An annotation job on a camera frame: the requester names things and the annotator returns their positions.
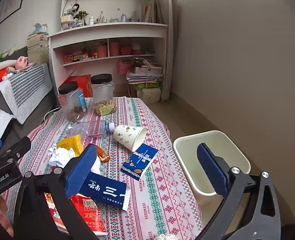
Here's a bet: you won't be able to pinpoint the tall pink pot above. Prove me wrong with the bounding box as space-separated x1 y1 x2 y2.
109 42 120 57

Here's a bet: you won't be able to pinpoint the pink plush pig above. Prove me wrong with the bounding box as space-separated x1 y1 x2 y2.
14 56 29 70

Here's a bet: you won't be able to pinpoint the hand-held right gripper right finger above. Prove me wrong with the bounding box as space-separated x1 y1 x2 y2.
195 143 280 240

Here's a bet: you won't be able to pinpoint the person's left hand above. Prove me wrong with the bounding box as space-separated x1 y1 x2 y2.
0 195 16 237

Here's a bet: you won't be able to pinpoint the small white tissue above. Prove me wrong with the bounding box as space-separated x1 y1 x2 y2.
90 156 102 174

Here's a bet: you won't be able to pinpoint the stack of books and papers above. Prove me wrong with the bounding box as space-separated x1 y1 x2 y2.
126 58 163 83

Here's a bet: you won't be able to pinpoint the floral paper cup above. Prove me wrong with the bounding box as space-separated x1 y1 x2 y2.
113 124 147 152

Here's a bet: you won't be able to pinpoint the green potted plant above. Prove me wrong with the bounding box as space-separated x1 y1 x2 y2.
74 10 89 20

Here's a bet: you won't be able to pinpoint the upright books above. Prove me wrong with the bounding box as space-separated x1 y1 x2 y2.
141 2 163 23

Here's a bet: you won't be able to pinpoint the grey sofa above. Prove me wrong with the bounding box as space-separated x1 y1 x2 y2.
0 47 56 143

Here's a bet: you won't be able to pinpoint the large white paper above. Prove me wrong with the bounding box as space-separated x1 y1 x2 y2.
48 144 76 168

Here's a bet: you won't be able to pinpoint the clear plastic bottle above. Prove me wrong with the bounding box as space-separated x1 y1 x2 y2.
65 120 116 139

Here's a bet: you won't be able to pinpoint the yellow snack packet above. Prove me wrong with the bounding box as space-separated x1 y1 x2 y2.
57 134 83 157

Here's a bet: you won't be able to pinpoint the beige curtain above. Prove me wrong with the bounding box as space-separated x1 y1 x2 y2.
156 0 178 102

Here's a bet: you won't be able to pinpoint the short pink pot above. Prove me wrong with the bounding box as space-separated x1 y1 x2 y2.
96 45 108 58

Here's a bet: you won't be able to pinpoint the clear jar with blue label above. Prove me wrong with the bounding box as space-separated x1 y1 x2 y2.
58 81 88 123

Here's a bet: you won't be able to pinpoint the small blue lace-print box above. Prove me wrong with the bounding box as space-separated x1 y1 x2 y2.
120 144 159 181

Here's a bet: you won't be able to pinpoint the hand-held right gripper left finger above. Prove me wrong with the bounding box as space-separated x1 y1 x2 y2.
14 144 101 240

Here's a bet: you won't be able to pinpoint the long blue carton box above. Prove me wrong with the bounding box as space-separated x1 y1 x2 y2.
79 171 131 212

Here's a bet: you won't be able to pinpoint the red snack packet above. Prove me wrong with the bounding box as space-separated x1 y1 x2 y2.
44 192 108 237

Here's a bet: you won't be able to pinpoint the large dark picture frame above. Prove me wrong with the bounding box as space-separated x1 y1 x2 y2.
0 0 29 25

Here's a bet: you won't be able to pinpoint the white woven sack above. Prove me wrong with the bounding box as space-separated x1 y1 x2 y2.
137 88 162 104

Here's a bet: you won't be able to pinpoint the white bookshelf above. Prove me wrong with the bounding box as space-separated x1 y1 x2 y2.
48 0 168 100

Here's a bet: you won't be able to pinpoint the grey striped sofa cover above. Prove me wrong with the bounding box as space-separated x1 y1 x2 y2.
0 64 53 125

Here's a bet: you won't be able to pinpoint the white plastic trash bin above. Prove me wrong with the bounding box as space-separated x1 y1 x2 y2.
173 130 251 207

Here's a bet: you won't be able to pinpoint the orange peel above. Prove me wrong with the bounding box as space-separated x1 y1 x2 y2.
95 145 110 163

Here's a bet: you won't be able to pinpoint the clear jar with biscuits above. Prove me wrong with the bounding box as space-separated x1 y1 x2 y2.
91 74 116 117

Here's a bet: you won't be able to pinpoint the green tissue pack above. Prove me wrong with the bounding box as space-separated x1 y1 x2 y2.
134 81 162 90

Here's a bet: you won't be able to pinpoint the patterned pink green tablecloth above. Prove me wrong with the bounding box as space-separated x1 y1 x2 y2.
0 96 204 240

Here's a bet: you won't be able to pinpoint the red gift box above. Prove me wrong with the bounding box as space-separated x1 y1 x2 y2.
62 74 93 98

